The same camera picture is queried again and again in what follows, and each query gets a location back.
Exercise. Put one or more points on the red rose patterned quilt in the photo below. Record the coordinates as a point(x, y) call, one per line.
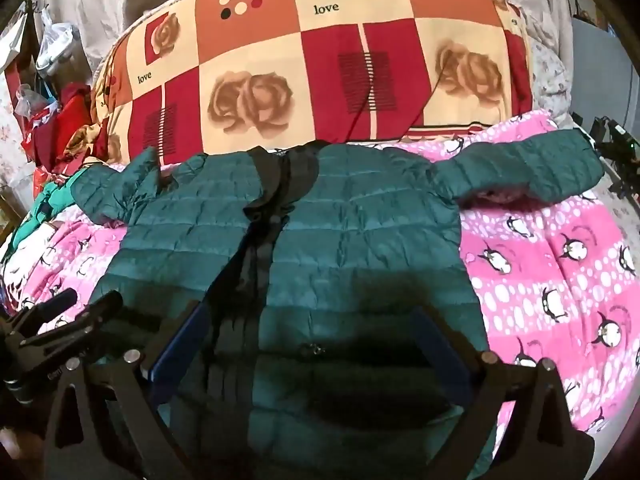
point(300, 60)

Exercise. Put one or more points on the white floral pillow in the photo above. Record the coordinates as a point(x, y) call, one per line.
point(550, 75)

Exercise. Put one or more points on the teal garment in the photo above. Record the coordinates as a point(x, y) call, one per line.
point(52, 202)

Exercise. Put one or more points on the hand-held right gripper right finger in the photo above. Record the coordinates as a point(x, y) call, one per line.
point(445, 355)

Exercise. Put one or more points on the white plastic bag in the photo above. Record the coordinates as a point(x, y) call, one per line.
point(57, 47)

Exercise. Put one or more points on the green quilted jacket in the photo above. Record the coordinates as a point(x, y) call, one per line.
point(360, 220)

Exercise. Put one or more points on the pink penguin blanket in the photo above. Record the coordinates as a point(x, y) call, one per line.
point(540, 260)

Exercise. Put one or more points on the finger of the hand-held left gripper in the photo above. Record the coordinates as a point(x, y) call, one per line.
point(85, 327)
point(52, 310)

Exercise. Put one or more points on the red clothing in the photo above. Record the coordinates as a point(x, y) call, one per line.
point(75, 110)

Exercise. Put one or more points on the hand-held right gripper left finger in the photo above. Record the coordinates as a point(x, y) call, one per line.
point(175, 355)

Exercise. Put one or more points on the white paper bag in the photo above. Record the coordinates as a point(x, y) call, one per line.
point(15, 40)

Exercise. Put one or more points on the clear plastic bag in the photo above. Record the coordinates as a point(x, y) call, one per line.
point(32, 100)

